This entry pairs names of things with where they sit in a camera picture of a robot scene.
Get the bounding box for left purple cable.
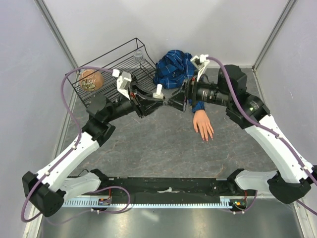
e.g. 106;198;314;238
20;65;121;223

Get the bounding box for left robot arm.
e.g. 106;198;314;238
22;83;164;217

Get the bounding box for blue plaid shirt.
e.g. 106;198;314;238
153;50;205;113

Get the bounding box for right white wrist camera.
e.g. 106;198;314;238
190;55;210;82

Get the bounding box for black wire dish rack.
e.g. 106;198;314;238
67;38;156;107

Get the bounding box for clear glass cup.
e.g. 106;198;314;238
133;49;144;63

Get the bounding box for purple cable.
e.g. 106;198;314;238
20;65;121;223
207;56;317;216

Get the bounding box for white nail polish bottle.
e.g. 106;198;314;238
153;92;165;100

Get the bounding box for mannequin hand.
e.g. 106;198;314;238
193;110;214;141

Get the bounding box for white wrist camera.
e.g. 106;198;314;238
190;55;210;82
116;71;132;100

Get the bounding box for white nail polish cap brush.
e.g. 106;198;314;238
156;84;162;95

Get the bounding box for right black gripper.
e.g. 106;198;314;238
163;69;233;112

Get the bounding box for blue slotted cable duct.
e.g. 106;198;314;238
62;196;246;209

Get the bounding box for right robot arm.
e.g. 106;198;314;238
167;64;317;204

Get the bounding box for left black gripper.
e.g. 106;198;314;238
106;81;166;122

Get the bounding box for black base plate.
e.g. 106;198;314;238
80;176;257;205

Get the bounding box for brown floral ceramic bowl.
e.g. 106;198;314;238
79;69;104;92

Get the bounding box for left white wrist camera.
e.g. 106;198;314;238
116;71;132;100

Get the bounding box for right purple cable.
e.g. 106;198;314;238
207;56;317;216

